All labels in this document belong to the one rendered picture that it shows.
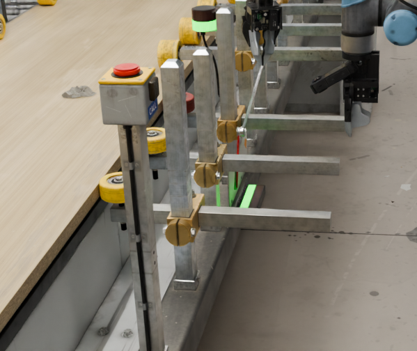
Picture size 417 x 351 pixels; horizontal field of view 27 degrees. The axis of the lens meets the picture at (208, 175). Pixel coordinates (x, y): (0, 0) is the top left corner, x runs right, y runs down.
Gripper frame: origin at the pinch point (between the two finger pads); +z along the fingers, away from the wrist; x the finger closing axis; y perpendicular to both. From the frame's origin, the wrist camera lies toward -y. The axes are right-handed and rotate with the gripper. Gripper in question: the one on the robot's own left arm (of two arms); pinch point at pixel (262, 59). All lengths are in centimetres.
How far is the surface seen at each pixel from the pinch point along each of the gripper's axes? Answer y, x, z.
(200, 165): 25.9, -19.1, 14.5
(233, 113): 2.0, -7.6, 12.2
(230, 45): 2.0, -7.8, -4.6
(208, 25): 1.2, -12.5, -9.6
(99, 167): 30, -40, 11
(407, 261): -68, 65, 100
